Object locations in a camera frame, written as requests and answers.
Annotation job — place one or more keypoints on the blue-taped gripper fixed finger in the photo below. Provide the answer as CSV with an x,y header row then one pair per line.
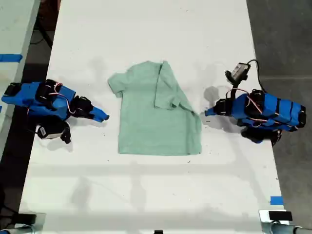
x,y
100,112
211,110

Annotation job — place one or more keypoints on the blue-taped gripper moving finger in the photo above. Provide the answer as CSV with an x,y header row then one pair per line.
x,y
96,117
212,114

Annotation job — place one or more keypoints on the pale green T-shirt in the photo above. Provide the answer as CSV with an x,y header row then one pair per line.
x,y
148,126

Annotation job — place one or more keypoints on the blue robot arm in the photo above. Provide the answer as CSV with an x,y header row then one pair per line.
x,y
29,97
270,112

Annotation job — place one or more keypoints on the long blue tape strip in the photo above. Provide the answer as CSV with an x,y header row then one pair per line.
x,y
9,57

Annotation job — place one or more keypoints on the white side table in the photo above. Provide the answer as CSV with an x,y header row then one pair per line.
x,y
12,29

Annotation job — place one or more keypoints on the square blue tape piece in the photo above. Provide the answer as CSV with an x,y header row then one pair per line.
x,y
276,200

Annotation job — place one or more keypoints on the camera black stalk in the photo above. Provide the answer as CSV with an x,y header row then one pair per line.
x,y
234,89
66,134

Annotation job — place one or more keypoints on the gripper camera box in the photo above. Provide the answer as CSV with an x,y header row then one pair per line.
x,y
48,131
239,71

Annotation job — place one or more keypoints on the silver metal table bracket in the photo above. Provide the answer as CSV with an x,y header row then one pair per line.
x,y
264,223
41,223

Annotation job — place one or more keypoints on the black box on bracket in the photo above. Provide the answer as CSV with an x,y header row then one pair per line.
x,y
280,216
25,218

